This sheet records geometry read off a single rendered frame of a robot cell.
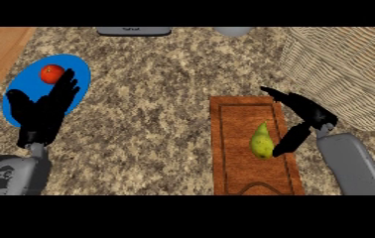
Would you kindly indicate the grey rounded object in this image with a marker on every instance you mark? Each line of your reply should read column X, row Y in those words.
column 234, row 31

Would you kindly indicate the dark grey flat appliance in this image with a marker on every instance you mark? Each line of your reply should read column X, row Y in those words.
column 134, row 31

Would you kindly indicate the red tomato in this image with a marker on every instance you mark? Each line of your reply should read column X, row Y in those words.
column 51, row 73

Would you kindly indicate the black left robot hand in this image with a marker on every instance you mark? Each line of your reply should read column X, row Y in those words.
column 44, row 113

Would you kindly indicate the pale wooden board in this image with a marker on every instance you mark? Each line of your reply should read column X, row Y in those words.
column 13, row 47

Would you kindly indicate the brown wooden cutting board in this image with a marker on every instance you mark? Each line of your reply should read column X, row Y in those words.
column 252, row 149

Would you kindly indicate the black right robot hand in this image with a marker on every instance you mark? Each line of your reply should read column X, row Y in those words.
column 306, row 111

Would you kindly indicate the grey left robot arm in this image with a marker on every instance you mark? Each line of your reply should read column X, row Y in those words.
column 23, row 171

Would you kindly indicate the green pear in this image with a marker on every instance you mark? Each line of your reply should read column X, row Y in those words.
column 262, row 142

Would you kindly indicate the blue oval plate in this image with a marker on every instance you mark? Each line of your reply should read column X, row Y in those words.
column 35, row 83

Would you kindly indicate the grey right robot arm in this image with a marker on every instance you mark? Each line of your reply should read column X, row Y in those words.
column 345, row 162

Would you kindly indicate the beige wicker basket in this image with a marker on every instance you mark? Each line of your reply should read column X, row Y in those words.
column 337, row 70

